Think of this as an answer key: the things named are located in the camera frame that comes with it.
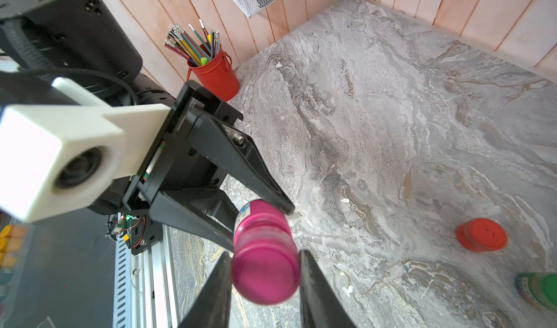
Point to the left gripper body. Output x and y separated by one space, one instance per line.
172 164

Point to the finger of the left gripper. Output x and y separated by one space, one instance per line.
208 214
236 153

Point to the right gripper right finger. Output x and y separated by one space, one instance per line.
319 306

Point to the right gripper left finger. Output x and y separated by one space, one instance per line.
213 305

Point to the magenta paint jar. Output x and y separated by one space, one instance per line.
258 214

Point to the red paint jar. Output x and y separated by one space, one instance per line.
482 235

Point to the green paint jar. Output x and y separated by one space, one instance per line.
538 289

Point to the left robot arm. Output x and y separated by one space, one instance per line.
78 40

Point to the red pencil cup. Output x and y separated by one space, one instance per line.
217 76

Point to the bundle of pencils and pens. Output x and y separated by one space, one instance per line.
198 47

